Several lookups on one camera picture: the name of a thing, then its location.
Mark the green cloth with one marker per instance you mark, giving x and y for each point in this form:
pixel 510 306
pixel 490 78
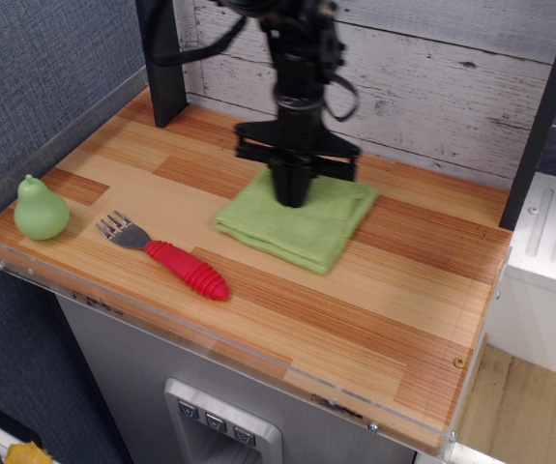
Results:
pixel 312 236

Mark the grey toy fridge cabinet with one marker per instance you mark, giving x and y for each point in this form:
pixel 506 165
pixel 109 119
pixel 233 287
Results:
pixel 131 363

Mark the yellow object at corner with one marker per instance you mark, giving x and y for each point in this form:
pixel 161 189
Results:
pixel 27 453

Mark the red handled metal fork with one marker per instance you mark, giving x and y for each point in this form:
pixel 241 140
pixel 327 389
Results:
pixel 195 273

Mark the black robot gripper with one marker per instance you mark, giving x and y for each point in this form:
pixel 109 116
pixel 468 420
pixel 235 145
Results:
pixel 297 135

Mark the silver dispenser panel with buttons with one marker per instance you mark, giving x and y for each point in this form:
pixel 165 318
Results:
pixel 210 430

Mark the green toy pear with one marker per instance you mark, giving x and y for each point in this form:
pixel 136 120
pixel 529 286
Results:
pixel 40 213

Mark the white toy sink unit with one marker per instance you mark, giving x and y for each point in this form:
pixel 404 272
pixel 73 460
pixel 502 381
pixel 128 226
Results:
pixel 521 319

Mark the black right vertical post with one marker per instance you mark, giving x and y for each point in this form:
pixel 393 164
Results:
pixel 530 159

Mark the black vertical post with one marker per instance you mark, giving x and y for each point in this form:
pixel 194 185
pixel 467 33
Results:
pixel 530 159
pixel 159 37

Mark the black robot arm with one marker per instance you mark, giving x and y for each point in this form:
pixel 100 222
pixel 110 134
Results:
pixel 306 53

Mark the black left vertical post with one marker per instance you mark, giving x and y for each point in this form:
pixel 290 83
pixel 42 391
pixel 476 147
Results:
pixel 159 37

